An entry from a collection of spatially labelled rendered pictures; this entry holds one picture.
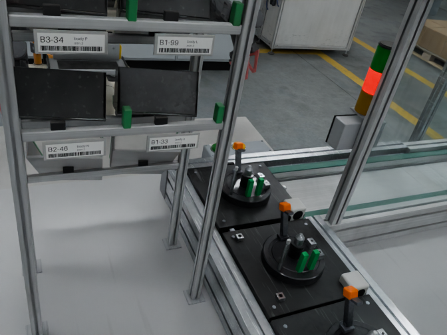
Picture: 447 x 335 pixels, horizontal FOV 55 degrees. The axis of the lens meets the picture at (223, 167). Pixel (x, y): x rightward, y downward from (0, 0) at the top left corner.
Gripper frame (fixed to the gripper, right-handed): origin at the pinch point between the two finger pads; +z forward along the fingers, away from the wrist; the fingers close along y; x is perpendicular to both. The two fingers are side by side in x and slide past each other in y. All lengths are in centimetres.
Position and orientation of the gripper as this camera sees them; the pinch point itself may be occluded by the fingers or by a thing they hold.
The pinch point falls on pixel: (249, 73)
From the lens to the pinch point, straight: 154.3
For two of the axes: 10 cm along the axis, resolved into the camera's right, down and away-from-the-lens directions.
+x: -8.9, 1.1, 4.4
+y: 3.5, -4.3, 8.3
